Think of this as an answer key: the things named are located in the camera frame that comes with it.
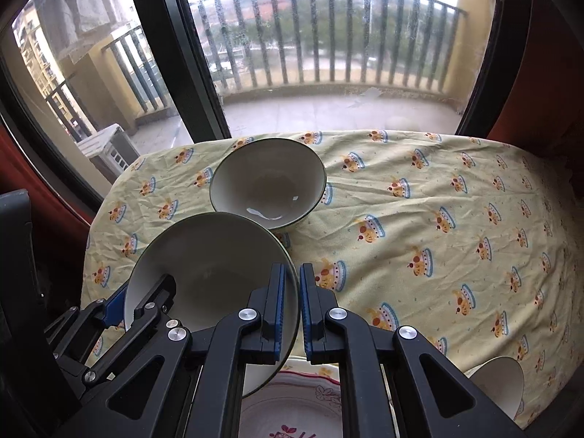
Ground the black window frame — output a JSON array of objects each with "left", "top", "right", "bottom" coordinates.
[{"left": 0, "top": 0, "right": 534, "bottom": 220}]

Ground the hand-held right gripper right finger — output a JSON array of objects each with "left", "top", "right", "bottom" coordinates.
[{"left": 298, "top": 263, "right": 526, "bottom": 438}]

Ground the red flower plate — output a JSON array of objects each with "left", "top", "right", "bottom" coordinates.
[{"left": 238, "top": 369, "right": 345, "bottom": 438}]

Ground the large cream floral bowl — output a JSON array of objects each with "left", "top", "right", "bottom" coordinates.
[{"left": 209, "top": 138, "right": 327, "bottom": 231}]

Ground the white hanging cloth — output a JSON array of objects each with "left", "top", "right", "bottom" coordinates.
[{"left": 34, "top": 0, "right": 133, "bottom": 65}]

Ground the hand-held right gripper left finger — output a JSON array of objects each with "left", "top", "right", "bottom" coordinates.
[{"left": 64, "top": 262, "right": 298, "bottom": 438}]

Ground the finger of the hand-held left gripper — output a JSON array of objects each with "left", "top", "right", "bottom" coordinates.
[
  {"left": 43, "top": 283, "right": 131, "bottom": 362},
  {"left": 80, "top": 274, "right": 190, "bottom": 391}
]

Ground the yellow printed tablecloth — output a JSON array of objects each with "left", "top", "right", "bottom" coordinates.
[{"left": 80, "top": 128, "right": 578, "bottom": 430}]

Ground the white outdoor air conditioner unit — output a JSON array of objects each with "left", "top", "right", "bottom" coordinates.
[{"left": 75, "top": 123, "right": 141, "bottom": 184}]

